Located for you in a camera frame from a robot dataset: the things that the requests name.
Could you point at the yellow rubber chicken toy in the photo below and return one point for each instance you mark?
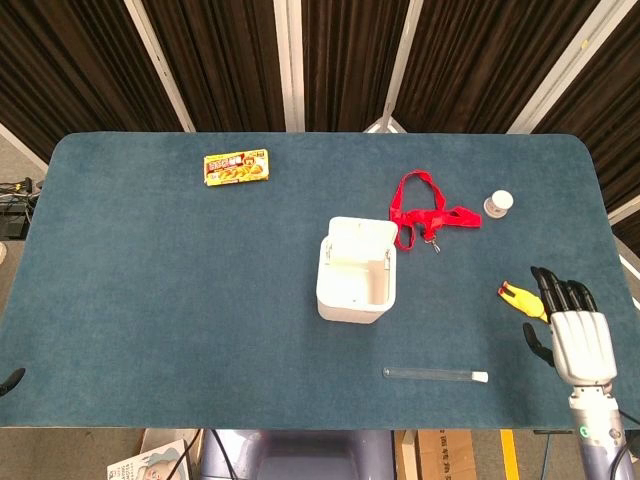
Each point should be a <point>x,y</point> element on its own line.
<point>525,301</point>

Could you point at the purple robot base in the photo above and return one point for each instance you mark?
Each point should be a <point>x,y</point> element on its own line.
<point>305,455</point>

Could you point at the small white bottle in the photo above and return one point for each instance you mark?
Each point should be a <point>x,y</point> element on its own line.
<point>498,203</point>

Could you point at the yellow snack box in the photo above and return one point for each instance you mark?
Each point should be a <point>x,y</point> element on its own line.
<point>237,167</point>

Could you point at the brown cardboard box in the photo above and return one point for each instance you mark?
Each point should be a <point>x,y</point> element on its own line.
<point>442,454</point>

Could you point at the clear test tube white cap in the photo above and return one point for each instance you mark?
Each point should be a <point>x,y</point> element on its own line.
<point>435,374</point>

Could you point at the white tripod stand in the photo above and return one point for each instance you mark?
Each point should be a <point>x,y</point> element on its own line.
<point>385,120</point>

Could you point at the white square plastic box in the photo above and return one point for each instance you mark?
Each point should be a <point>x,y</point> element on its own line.
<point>356,280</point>

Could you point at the blue table mat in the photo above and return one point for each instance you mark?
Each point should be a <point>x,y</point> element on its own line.
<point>200,300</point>

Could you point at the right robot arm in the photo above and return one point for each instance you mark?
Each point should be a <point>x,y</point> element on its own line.
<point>602,435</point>

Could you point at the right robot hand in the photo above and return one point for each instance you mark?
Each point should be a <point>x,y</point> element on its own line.
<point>575,340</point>

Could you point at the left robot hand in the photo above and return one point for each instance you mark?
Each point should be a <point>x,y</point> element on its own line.
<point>10,380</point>

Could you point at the printed paper box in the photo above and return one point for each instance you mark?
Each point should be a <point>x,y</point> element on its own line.
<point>150,462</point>

